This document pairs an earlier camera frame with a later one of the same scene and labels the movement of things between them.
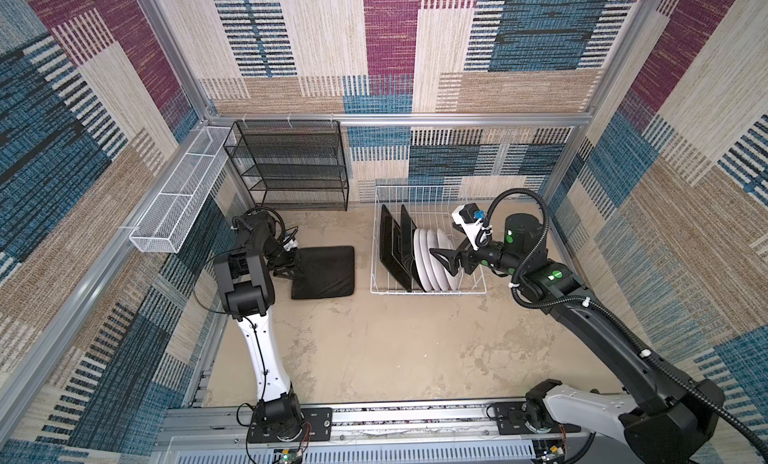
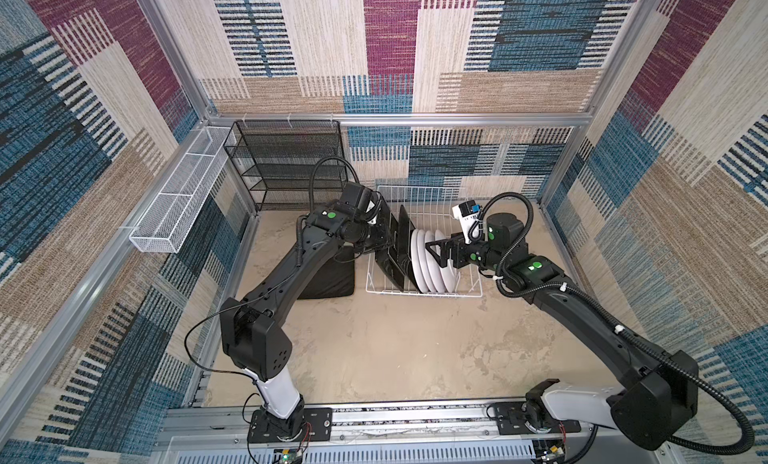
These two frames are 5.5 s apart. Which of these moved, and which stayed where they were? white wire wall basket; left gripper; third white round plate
Moved: left gripper
Stayed: third white round plate; white wire wall basket
